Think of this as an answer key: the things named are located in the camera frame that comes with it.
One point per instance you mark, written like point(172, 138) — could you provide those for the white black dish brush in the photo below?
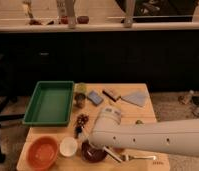
point(113, 155)

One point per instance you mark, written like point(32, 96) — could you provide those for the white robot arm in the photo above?
point(171, 137)

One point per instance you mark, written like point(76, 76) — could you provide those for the purple bowl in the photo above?
point(92, 154)

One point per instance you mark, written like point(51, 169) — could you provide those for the small white bowl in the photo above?
point(68, 147)

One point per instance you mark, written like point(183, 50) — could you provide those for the orange bowl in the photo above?
point(42, 153)

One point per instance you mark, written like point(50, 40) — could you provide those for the brown black block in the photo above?
point(111, 94)

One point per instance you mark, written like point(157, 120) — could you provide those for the blue sponge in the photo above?
point(95, 98)

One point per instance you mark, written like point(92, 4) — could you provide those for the bunch of dark grapes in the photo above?
point(81, 121)

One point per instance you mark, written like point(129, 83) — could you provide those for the grey folded cloth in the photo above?
point(136, 98)

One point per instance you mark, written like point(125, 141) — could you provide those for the green plastic tray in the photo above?
point(50, 104)

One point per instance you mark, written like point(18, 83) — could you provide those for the green chili pepper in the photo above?
point(138, 122)

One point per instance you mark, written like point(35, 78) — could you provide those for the black cabinet counter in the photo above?
point(165, 60)

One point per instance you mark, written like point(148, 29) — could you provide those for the silver fork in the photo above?
point(127, 157)

